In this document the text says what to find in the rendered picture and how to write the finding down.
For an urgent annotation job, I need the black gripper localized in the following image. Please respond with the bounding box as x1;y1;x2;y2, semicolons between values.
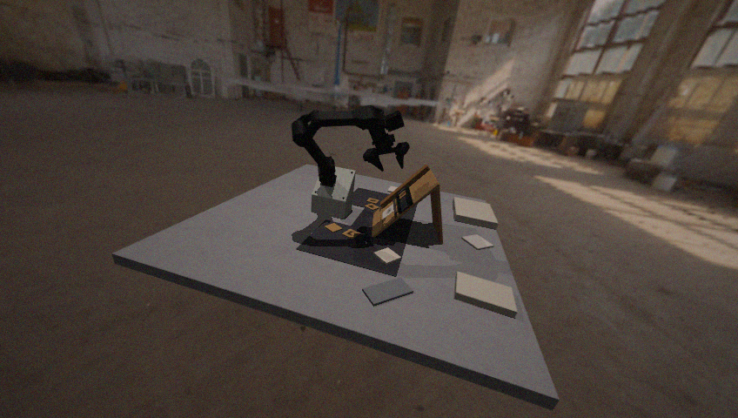
363;133;410;172

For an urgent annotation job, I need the white paper ticket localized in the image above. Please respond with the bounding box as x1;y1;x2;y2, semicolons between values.
382;204;394;220

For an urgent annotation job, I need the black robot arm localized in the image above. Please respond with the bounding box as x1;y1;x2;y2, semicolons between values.
292;105;404;187

